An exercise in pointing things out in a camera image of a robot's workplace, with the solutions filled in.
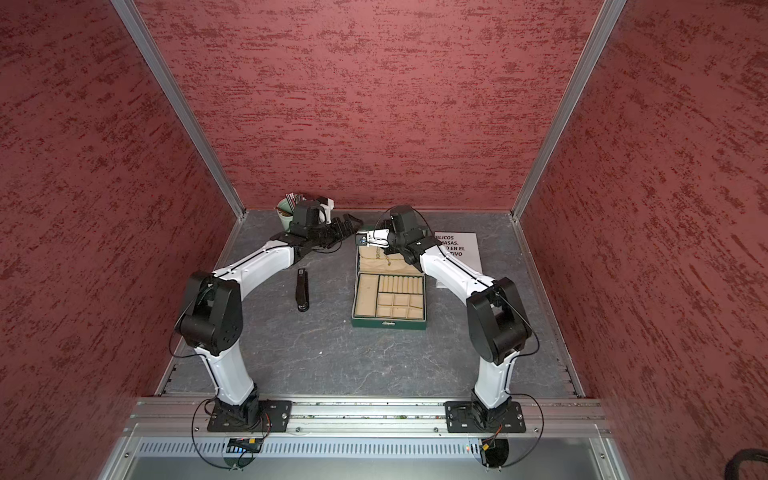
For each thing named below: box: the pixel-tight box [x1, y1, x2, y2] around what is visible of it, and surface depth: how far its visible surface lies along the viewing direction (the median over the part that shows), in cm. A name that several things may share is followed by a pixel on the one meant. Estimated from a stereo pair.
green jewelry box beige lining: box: [352, 246, 427, 330], surface depth 94 cm
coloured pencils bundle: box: [285, 192, 307, 213], surface depth 105 cm
